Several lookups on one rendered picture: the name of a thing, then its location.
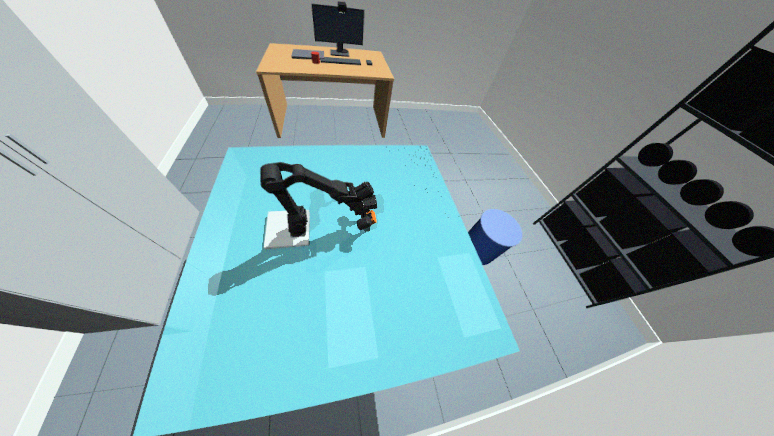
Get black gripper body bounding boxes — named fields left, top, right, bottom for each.
left=349, top=199, right=372, bottom=230

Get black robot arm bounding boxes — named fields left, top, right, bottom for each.
left=260, top=162, right=377, bottom=238

